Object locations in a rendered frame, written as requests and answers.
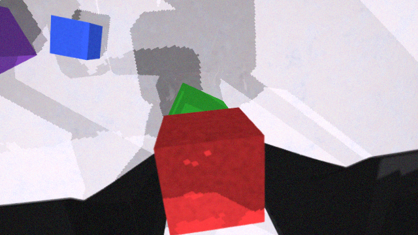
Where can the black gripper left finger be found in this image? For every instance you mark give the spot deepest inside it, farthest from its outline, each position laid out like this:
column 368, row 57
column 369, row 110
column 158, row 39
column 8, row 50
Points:
column 131, row 205

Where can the red block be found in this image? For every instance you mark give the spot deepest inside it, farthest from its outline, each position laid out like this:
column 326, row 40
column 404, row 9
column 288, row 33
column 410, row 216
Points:
column 211, row 168

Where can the green block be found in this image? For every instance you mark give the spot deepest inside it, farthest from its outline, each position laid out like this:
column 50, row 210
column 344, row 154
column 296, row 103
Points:
column 197, row 92
column 191, row 102

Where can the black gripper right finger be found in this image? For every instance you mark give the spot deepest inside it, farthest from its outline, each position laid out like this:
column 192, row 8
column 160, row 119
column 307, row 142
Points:
column 307, row 196

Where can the blue block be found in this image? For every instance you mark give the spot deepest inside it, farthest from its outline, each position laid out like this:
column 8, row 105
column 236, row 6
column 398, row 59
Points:
column 73, row 38

